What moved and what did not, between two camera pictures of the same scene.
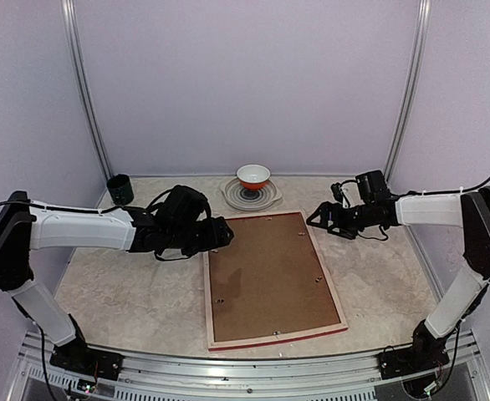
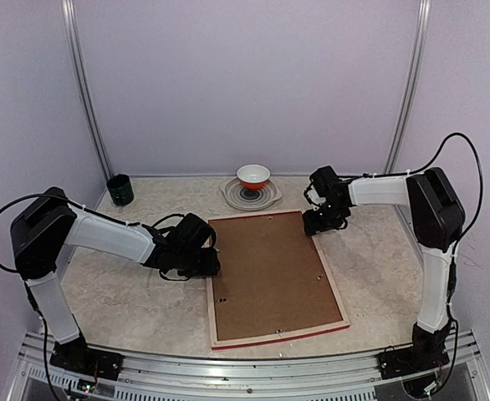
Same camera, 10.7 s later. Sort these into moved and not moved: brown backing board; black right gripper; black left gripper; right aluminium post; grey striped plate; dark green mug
Moved: black right gripper; black left gripper
Not moved: grey striped plate; dark green mug; right aluminium post; brown backing board
